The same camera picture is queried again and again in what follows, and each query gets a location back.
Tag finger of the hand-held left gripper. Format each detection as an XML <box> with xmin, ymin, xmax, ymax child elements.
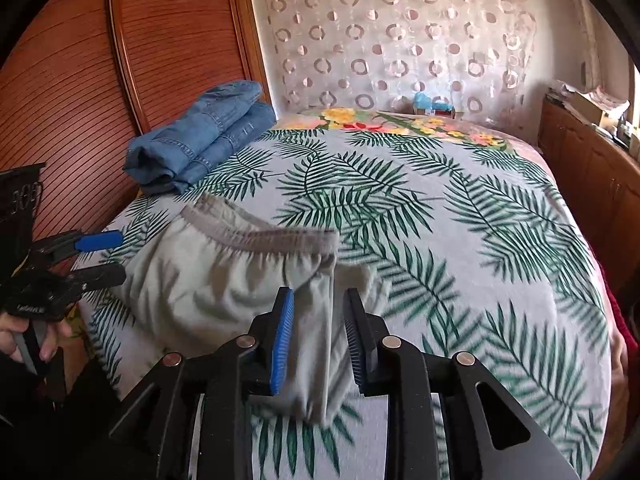
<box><xmin>65</xmin><ymin>263</ymin><xmax>127</xmax><ymax>294</ymax></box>
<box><xmin>32</xmin><ymin>230</ymin><xmax>124</xmax><ymax>267</ymax></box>

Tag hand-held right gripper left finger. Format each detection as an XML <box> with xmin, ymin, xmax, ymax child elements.
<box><xmin>107</xmin><ymin>286</ymin><xmax>296</xmax><ymax>480</ymax></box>

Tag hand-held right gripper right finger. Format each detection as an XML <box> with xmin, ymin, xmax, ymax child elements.
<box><xmin>342</xmin><ymin>287</ymin><xmax>581</xmax><ymax>480</ymax></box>

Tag grey pants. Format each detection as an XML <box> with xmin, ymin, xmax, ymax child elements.
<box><xmin>117</xmin><ymin>192</ymin><xmax>391</xmax><ymax>423</ymax></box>

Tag person's left hand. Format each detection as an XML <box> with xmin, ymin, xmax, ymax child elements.
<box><xmin>0</xmin><ymin>312</ymin><xmax>73</xmax><ymax>364</ymax></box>

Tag black metal stand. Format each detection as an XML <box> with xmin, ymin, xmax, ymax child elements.
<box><xmin>0</xmin><ymin>162</ymin><xmax>47</xmax><ymax>261</ymax></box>

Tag leaf print bed sheet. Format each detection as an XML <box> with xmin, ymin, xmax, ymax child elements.
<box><xmin>75</xmin><ymin>127</ymin><xmax>613</xmax><ymax>480</ymax></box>

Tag folded blue jeans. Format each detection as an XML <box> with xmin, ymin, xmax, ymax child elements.
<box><xmin>125</xmin><ymin>80</ymin><xmax>277</xmax><ymax>196</ymax></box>

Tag floral blanket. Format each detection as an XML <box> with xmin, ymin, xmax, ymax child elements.
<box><xmin>277</xmin><ymin>106</ymin><xmax>543</xmax><ymax>154</ymax></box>

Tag blue toy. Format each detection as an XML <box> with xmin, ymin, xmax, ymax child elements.
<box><xmin>412</xmin><ymin>91</ymin><xmax>456</xmax><ymax>118</ymax></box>

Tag red knit cloth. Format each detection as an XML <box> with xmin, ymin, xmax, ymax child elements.
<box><xmin>602</xmin><ymin>277</ymin><xmax>640</xmax><ymax>361</ymax></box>

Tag wooden side cabinet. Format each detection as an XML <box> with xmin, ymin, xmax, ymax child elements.
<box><xmin>537</xmin><ymin>97</ymin><xmax>640</xmax><ymax>281</ymax></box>

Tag circle pattern sheer curtain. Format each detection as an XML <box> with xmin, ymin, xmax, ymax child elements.
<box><xmin>252</xmin><ymin>0</ymin><xmax>538</xmax><ymax>121</ymax></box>

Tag cardboard box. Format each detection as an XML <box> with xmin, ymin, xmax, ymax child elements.
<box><xmin>570</xmin><ymin>91</ymin><xmax>613</xmax><ymax>126</ymax></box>

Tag pile of papers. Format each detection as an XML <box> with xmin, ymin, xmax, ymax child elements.
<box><xmin>545</xmin><ymin>80</ymin><xmax>631</xmax><ymax>111</ymax></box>

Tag window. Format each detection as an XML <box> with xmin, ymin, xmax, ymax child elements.
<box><xmin>627</xmin><ymin>55</ymin><xmax>640</xmax><ymax>141</ymax></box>

